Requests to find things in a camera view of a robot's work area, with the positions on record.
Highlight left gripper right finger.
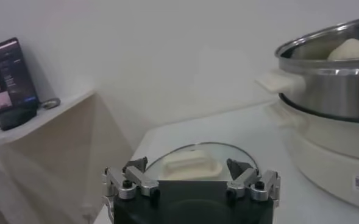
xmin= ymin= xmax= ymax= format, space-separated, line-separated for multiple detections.
xmin=226 ymin=158 xmax=281 ymax=203

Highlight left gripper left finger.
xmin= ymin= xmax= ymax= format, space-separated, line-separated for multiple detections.
xmin=102 ymin=156 xmax=161 ymax=201

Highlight glass lid with cream handle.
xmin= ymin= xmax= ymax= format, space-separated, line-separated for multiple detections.
xmin=144 ymin=142 xmax=259 ymax=182

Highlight white steamed baozi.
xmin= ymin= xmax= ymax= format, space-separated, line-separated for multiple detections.
xmin=327 ymin=38 xmax=359 ymax=61

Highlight perforated steel steamer basket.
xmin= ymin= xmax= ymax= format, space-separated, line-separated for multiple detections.
xmin=255 ymin=15 xmax=359 ymax=124

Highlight cream electric cooker base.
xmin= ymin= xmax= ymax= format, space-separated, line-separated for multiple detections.
xmin=267 ymin=97 xmax=359 ymax=214

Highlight white side desk with laptop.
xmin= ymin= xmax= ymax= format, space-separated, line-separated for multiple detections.
xmin=0 ymin=89 xmax=96 ymax=147

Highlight black computer mouse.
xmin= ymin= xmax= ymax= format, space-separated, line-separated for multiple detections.
xmin=0 ymin=106 xmax=38 ymax=131

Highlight black laptop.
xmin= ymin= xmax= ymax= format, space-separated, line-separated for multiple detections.
xmin=0 ymin=37 xmax=40 ymax=135

